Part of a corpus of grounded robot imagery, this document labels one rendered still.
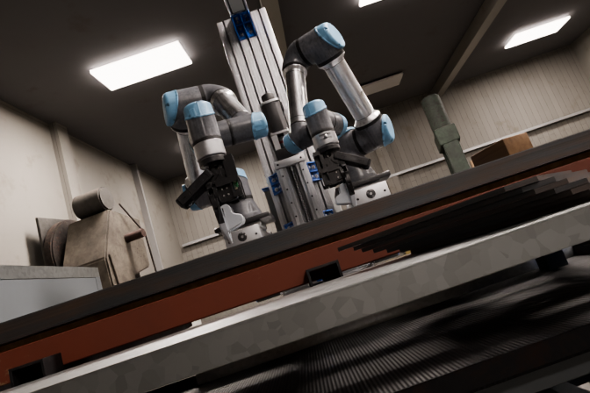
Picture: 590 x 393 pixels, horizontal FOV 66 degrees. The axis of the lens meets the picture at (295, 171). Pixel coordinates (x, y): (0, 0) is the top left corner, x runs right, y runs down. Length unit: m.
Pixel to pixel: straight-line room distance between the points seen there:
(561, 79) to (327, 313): 13.33
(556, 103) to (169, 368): 13.12
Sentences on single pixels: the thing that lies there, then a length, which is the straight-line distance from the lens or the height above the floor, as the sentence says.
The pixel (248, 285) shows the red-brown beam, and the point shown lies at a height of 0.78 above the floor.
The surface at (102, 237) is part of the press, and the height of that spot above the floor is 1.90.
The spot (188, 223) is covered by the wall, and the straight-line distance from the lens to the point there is 11.93.
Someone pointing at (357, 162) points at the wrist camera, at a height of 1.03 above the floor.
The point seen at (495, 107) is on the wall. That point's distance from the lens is 12.77.
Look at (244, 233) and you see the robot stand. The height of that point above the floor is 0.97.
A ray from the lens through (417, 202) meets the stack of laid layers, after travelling 0.77.
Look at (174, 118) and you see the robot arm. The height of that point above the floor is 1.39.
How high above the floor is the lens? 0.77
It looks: 12 degrees up
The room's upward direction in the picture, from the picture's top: 19 degrees counter-clockwise
